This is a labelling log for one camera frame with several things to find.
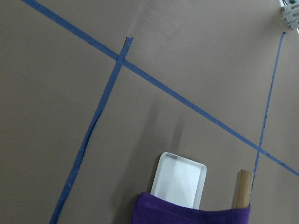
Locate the aluminium frame post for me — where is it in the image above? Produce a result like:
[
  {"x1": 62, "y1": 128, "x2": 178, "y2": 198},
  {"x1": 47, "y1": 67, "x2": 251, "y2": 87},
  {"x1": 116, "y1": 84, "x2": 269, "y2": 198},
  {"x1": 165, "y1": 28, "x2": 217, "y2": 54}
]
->
[{"x1": 279, "y1": 0, "x2": 299, "y2": 33}]

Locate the wooden rack rod outer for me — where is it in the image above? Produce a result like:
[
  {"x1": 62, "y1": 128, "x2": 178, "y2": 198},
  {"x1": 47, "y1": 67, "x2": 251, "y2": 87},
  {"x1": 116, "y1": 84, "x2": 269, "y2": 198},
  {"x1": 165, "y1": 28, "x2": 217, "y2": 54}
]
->
[{"x1": 232, "y1": 169, "x2": 253, "y2": 209}]

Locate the white towel rack base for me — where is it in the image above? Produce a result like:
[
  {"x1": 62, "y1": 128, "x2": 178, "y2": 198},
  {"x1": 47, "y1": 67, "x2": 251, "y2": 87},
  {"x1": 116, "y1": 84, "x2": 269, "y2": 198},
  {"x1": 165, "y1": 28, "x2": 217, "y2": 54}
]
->
[{"x1": 150, "y1": 152, "x2": 207, "y2": 210}]

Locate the purple towel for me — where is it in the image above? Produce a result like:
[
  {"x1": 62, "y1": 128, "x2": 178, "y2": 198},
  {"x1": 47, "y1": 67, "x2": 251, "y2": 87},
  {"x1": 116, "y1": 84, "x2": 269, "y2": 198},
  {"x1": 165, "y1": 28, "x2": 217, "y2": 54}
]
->
[{"x1": 131, "y1": 192, "x2": 251, "y2": 224}]

